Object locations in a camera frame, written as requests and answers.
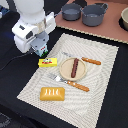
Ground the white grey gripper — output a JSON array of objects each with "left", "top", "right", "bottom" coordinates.
[{"left": 12, "top": 12, "right": 56, "bottom": 54}]

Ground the yellow butter box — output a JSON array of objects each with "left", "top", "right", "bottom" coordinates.
[{"left": 38, "top": 58, "right": 57, "bottom": 67}]

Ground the brown toy sausage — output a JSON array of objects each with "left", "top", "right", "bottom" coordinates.
[{"left": 71, "top": 58, "right": 79, "bottom": 78}]

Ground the small milk carton toy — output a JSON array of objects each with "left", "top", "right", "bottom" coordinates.
[{"left": 38, "top": 45, "right": 48, "bottom": 57}]

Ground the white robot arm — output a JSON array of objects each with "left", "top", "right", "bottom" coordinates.
[{"left": 12, "top": 0, "right": 56, "bottom": 53}]

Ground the left grey pot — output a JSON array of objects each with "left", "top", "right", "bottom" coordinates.
[{"left": 61, "top": 3, "right": 81, "bottom": 21}]

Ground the grey pot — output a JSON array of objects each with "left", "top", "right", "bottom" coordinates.
[
  {"left": 82, "top": 3, "right": 108, "bottom": 27},
  {"left": 61, "top": 3, "right": 81, "bottom": 21}
]

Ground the round beige plate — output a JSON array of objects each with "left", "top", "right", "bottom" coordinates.
[{"left": 59, "top": 57, "right": 87, "bottom": 81}]

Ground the right grey pot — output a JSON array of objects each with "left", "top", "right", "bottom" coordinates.
[{"left": 82, "top": 3, "right": 108, "bottom": 27}]

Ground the pink wooden board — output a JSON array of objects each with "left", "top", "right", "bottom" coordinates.
[{"left": 56, "top": 0, "right": 128, "bottom": 43}]

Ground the woven beige placemat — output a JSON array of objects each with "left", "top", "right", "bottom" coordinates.
[{"left": 17, "top": 34, "right": 118, "bottom": 128}]

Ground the beige bowl at edge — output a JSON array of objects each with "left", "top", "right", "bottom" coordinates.
[{"left": 121, "top": 7, "right": 128, "bottom": 30}]

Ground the fork with wooden handle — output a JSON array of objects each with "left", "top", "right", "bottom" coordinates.
[{"left": 48, "top": 73, "right": 89, "bottom": 92}]

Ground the knife with wooden handle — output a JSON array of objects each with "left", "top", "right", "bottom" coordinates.
[{"left": 61, "top": 52, "right": 101, "bottom": 65}]

